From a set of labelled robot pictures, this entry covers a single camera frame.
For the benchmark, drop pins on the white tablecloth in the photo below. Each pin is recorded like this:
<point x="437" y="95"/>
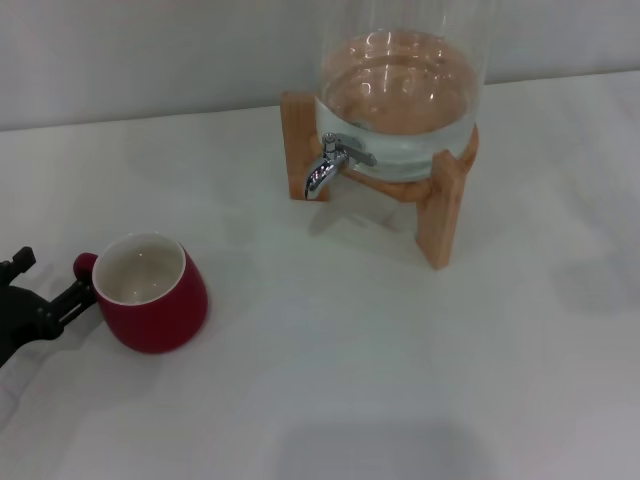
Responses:
<point x="350" y="375"/>

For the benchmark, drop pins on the wooden dispenser stand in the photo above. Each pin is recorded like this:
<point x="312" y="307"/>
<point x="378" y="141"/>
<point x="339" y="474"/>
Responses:
<point x="445" y="225"/>

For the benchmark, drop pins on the chrome faucet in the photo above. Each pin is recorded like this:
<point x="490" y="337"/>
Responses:
<point x="325" y="170"/>

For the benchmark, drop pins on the glass water dispenser jar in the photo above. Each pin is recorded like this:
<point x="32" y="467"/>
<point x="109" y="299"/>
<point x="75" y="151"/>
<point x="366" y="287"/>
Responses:
<point x="400" y="135"/>

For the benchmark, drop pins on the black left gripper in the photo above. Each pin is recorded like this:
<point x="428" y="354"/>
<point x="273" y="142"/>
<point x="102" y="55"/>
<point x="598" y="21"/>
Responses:
<point x="20" y="320"/>

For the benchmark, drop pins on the red ceramic cup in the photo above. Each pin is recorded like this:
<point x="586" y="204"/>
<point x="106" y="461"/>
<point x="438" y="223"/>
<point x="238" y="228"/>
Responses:
<point x="160" y="320"/>

